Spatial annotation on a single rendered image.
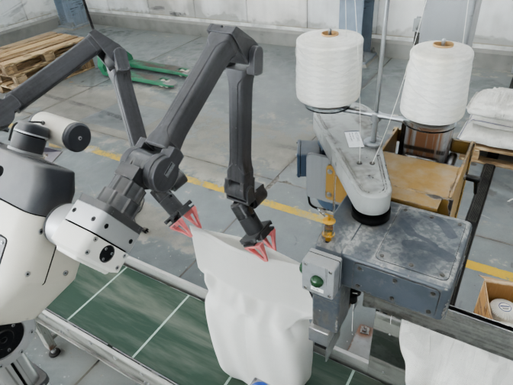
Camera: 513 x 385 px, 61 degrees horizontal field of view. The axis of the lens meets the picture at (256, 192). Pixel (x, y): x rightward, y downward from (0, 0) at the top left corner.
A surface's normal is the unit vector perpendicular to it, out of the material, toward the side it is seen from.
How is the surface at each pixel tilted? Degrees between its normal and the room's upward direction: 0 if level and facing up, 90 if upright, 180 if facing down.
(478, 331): 90
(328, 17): 90
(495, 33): 90
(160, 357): 0
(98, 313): 0
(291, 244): 0
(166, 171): 90
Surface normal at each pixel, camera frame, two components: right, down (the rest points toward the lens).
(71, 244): -0.33, -0.45
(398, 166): -0.07, -0.81
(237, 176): -0.55, 0.38
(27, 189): -0.47, -0.14
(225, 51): 0.72, 0.41
